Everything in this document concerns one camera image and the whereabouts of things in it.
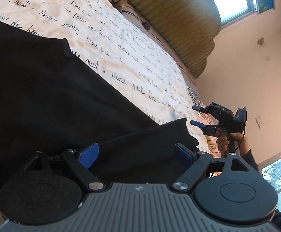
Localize black pants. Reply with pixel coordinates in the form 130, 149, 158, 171
0, 22, 198, 188

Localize dark sleeved right forearm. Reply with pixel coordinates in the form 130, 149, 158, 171
242, 149, 258, 172

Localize person's right hand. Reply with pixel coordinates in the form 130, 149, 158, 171
216, 131, 249, 157

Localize olive scalloped headboard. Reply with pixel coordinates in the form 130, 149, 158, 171
128, 0, 221, 78

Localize white script-print bedspread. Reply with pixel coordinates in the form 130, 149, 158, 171
0, 0, 220, 159

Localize white wall socket plate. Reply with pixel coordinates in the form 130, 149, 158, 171
255, 115, 265, 128

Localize black cable on bed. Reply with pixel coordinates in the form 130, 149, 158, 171
111, 0, 152, 32

